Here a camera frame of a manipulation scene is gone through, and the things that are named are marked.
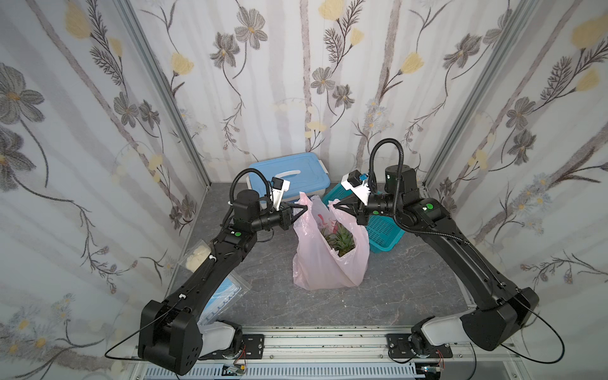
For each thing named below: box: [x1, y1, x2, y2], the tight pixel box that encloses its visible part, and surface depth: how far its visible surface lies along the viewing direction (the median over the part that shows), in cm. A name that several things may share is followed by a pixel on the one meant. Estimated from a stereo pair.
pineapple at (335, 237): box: [319, 222, 345, 247], surface depth 90 cm
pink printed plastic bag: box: [292, 192, 338, 290], surface depth 75 cm
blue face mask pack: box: [197, 271, 253, 326], surface depth 86 cm
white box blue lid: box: [247, 152, 331, 202], surface depth 104 cm
